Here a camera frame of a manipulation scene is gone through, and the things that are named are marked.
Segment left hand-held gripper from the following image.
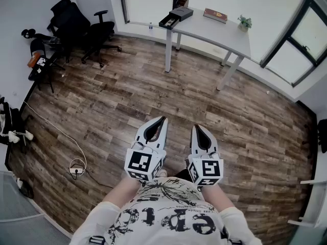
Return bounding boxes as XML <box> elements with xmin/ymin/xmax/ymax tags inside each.
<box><xmin>124</xmin><ymin>115</ymin><xmax>169</xmax><ymax>182</ymax></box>

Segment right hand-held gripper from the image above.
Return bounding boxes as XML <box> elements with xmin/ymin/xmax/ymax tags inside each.
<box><xmin>188</xmin><ymin>124</ymin><xmax>224</xmax><ymax>187</ymax></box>

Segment dark teal box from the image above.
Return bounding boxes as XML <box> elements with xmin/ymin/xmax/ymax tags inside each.
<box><xmin>158</xmin><ymin>7</ymin><xmax>194</xmax><ymax>31</ymax></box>

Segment person's left forearm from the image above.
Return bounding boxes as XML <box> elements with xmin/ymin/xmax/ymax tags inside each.
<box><xmin>102</xmin><ymin>175</ymin><xmax>143</xmax><ymax>207</ymax></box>

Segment person's right forearm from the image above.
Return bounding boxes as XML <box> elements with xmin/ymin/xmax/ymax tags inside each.
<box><xmin>200</xmin><ymin>184</ymin><xmax>239</xmax><ymax>212</ymax></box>

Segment person's black trousers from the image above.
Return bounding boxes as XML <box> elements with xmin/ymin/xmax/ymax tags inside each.
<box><xmin>173</xmin><ymin>169</ymin><xmax>194</xmax><ymax>182</ymax></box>

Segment person's printed white shirt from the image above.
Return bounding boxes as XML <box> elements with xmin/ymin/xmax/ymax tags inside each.
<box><xmin>68</xmin><ymin>176</ymin><xmax>264</xmax><ymax>245</ymax></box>

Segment white desk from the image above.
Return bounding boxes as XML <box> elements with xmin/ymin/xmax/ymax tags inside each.
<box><xmin>165</xmin><ymin>6</ymin><xmax>252</xmax><ymax>91</ymax></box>

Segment black folding stand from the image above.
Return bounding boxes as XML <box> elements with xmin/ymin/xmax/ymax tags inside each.
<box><xmin>28</xmin><ymin>38</ymin><xmax>66</xmax><ymax>94</ymax></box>

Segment small potted plant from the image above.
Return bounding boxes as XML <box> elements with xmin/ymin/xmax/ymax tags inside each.
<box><xmin>237</xmin><ymin>14</ymin><xmax>253</xmax><ymax>33</ymax></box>

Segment red book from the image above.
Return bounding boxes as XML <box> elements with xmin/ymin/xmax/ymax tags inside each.
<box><xmin>203</xmin><ymin>8</ymin><xmax>228</xmax><ymax>25</ymax></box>

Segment dark shoe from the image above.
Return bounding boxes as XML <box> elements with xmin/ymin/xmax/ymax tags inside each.
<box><xmin>16</xmin><ymin>179</ymin><xmax>35</xmax><ymax>199</ymax></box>

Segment black office chair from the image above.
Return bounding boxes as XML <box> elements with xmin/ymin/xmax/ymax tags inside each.
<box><xmin>47</xmin><ymin>0</ymin><xmax>123</xmax><ymax>68</ymax></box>

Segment black headphones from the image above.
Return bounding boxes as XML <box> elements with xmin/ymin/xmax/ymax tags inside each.
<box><xmin>21</xmin><ymin>28</ymin><xmax>37</xmax><ymax>39</ymax></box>

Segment white power cable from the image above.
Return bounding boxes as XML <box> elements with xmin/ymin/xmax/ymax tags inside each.
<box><xmin>24</xmin><ymin>100</ymin><xmax>88</xmax><ymax>171</ymax></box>

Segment white shelf frame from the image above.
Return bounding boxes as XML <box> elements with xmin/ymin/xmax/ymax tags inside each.
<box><xmin>287</xmin><ymin>178</ymin><xmax>327</xmax><ymax>230</ymax></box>

